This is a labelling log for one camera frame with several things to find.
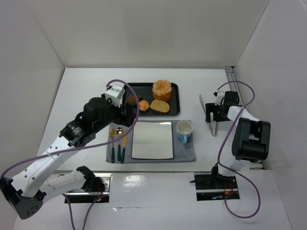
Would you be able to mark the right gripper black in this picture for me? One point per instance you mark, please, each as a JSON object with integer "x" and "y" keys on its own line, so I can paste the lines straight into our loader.
{"x": 213, "y": 113}

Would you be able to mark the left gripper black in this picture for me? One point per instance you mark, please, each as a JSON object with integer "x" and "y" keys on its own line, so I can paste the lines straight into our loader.
{"x": 128, "y": 115}

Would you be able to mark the seeded bread slice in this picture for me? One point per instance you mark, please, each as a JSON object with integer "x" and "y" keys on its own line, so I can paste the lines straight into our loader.
{"x": 160, "y": 106}

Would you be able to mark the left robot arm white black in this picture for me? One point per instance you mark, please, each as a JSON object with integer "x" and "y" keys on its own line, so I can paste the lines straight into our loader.
{"x": 31, "y": 188}

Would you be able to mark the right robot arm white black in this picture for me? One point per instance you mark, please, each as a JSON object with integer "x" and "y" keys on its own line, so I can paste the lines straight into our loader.
{"x": 250, "y": 142}

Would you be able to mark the brown chocolate croissant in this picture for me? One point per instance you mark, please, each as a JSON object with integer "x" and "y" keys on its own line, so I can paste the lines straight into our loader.
{"x": 131, "y": 100}

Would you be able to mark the small round bun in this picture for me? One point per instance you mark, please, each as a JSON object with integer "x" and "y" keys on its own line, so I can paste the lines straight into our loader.
{"x": 143, "y": 105}

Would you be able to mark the white square plate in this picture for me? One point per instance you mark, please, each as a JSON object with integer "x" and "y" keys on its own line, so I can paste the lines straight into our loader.
{"x": 152, "y": 141}

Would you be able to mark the large sugared orange brioche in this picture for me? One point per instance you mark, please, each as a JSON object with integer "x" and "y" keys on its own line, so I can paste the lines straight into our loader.
{"x": 162, "y": 90}

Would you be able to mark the light blue mug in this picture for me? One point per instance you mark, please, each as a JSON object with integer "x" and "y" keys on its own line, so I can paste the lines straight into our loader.
{"x": 184, "y": 129}

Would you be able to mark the black baking tray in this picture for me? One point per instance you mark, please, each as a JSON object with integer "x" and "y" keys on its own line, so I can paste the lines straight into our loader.
{"x": 145, "y": 90}

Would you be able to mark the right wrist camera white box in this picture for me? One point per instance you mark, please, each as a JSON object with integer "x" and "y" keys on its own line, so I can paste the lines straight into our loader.
{"x": 219, "y": 96}

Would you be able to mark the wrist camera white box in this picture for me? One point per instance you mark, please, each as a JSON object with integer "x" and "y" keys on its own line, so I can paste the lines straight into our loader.
{"x": 115, "y": 94}
{"x": 219, "y": 96}

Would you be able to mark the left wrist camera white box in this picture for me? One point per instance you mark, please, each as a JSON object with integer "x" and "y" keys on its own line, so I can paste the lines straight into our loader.
{"x": 115, "y": 94}

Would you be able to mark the gold spoon green handle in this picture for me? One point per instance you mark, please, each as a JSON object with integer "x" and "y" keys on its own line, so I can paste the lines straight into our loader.
{"x": 119, "y": 133}

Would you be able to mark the gold fork green handle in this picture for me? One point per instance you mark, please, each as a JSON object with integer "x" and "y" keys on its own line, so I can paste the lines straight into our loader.
{"x": 112, "y": 135}

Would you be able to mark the gold knife green handle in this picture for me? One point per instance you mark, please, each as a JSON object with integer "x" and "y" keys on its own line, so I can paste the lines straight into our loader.
{"x": 124, "y": 149}

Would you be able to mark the aluminium frame rail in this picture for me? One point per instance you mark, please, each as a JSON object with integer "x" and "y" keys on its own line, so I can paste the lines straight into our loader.
{"x": 232, "y": 79}

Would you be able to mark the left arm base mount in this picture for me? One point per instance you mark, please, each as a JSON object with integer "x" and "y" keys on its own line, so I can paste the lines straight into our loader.
{"x": 100, "y": 191}

